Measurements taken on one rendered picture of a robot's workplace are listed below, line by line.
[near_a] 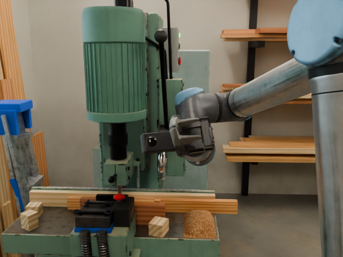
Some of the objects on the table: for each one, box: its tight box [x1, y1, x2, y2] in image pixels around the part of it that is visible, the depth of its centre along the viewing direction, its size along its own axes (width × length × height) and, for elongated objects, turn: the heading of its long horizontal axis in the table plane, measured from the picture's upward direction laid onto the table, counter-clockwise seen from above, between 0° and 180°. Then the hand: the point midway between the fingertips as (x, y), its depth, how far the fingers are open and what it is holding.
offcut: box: [20, 209, 39, 231], centre depth 95 cm, size 3×4×5 cm
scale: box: [46, 186, 200, 192], centre depth 109 cm, size 50×1×1 cm, turn 87°
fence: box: [32, 187, 215, 194], centre depth 110 cm, size 60×2×6 cm, turn 87°
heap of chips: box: [183, 210, 217, 239], centre depth 96 cm, size 9×14×4 cm, turn 177°
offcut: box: [26, 202, 43, 218], centre depth 103 cm, size 4×4×4 cm
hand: (171, 128), depth 66 cm, fingers closed
